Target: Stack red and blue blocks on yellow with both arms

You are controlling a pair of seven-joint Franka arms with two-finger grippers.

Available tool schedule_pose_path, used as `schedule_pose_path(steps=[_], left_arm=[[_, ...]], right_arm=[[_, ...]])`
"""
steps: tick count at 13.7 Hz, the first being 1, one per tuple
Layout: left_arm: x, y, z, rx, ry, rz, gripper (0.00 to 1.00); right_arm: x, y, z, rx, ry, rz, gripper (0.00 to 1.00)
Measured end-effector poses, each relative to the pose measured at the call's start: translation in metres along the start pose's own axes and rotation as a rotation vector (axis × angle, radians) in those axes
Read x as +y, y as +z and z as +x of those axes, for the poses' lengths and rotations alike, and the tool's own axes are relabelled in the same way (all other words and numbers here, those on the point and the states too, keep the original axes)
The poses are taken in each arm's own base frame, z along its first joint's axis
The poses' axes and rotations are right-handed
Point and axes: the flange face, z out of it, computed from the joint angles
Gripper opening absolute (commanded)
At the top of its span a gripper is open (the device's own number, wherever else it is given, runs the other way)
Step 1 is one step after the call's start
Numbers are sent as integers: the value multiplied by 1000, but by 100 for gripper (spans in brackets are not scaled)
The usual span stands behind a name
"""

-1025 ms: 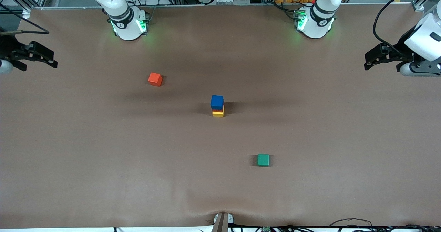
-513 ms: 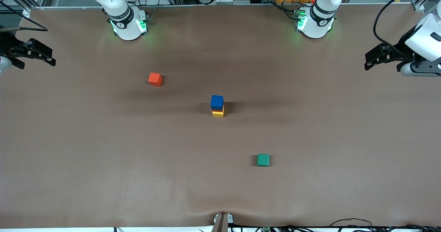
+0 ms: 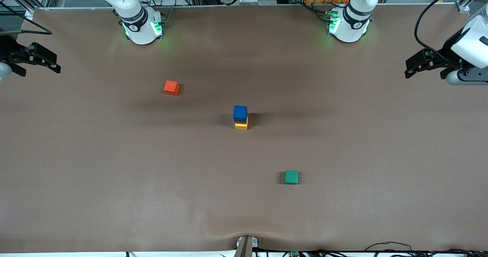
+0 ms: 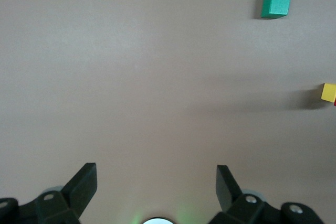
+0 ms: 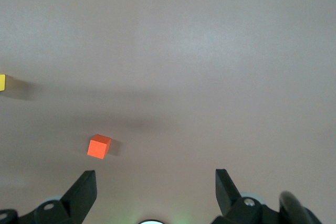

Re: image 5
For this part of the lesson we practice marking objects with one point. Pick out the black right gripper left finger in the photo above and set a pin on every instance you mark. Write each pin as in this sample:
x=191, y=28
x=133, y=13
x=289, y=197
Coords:
x=76, y=200

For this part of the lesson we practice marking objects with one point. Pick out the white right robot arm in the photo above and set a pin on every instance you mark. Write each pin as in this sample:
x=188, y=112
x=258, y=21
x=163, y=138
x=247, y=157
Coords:
x=151, y=222

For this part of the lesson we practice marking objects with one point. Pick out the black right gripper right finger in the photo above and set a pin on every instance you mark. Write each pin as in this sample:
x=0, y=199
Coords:
x=231, y=203

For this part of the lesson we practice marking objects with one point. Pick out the orange cube block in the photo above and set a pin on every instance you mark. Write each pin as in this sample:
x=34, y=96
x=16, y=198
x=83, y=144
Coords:
x=98, y=148

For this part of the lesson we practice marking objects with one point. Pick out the yellow cube block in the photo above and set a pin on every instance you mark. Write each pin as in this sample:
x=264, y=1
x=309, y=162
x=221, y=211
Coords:
x=2, y=83

